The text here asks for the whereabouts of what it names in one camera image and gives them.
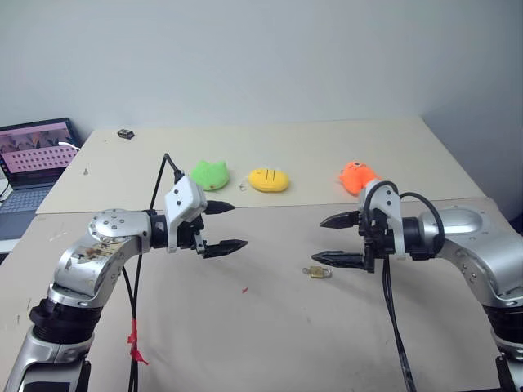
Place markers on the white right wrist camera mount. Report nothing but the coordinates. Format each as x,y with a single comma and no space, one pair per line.
388,204

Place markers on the orange plush toy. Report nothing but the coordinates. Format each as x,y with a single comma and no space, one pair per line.
357,177

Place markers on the yellow plush toy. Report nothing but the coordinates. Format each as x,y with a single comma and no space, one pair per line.
268,180

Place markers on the small brass padlock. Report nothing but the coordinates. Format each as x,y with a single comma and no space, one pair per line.
316,272

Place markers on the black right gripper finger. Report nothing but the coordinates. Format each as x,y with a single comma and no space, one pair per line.
337,259
339,220

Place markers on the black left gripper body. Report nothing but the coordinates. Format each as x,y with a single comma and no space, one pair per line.
192,234

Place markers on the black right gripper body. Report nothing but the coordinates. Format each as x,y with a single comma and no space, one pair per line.
374,241

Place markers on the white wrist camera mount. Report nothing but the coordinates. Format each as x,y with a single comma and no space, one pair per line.
186,202
388,204

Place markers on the small black box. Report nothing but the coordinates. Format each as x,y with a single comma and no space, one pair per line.
126,133

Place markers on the green plush toy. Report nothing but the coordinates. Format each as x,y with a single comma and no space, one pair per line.
210,175

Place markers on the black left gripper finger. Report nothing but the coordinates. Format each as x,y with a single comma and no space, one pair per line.
224,247
218,207

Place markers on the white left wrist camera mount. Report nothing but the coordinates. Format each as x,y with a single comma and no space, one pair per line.
186,202

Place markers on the open laptop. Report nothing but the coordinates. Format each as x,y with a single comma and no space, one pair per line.
32,163

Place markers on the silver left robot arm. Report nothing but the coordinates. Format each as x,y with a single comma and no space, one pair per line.
102,253

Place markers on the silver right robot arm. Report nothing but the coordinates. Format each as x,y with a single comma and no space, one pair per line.
474,249

